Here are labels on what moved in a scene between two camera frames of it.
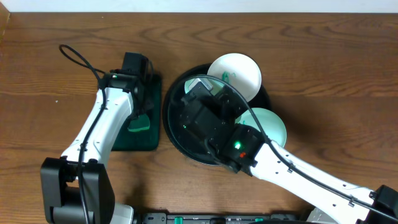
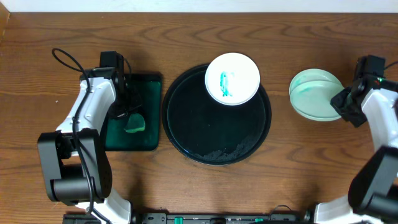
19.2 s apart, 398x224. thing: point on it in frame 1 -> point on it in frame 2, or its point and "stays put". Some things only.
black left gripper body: (143, 101) -> (125, 109)
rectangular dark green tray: (147, 139) stays put
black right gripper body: (234, 101) -> (349, 109)
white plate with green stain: (240, 71) stays put
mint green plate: (272, 124) -> (315, 83)
